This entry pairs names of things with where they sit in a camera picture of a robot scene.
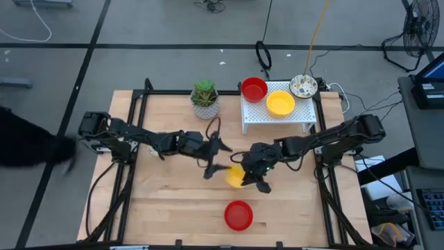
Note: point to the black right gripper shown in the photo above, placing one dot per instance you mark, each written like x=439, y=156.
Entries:
x=260, y=159

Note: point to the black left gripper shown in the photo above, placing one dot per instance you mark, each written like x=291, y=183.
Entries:
x=196, y=144

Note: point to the red plastic bowl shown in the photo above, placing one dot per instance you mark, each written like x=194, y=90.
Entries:
x=254, y=91
x=238, y=216

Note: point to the patterned white bowl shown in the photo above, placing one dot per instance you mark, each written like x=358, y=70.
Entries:
x=303, y=87

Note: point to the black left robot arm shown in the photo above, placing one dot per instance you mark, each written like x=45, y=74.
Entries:
x=132, y=133

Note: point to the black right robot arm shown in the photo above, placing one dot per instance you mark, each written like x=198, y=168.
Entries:
x=329, y=137

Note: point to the grey triangle-pattern plant pot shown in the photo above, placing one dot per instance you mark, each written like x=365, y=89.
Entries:
x=205, y=112

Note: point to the white perforated metal shelf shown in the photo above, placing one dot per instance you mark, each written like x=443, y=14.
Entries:
x=256, y=112

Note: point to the green succulent plant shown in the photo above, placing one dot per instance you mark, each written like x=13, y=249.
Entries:
x=204, y=92

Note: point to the white box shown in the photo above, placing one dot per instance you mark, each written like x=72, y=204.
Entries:
x=381, y=187

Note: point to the clear plastic bag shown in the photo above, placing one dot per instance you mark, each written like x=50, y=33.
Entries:
x=392, y=234

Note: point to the grey desk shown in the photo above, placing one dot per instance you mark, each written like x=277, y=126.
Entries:
x=414, y=208
x=426, y=139

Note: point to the black keyboard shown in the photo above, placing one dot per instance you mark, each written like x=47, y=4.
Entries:
x=435, y=208

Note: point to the person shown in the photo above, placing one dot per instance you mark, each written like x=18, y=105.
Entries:
x=27, y=139

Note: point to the black desktop device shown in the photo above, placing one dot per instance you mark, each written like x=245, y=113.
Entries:
x=428, y=95

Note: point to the computer monitor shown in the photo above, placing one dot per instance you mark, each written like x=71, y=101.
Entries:
x=433, y=71

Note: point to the black floor fan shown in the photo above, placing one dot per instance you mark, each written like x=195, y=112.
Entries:
x=421, y=27

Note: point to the black table frame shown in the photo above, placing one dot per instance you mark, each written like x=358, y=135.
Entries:
x=170, y=92

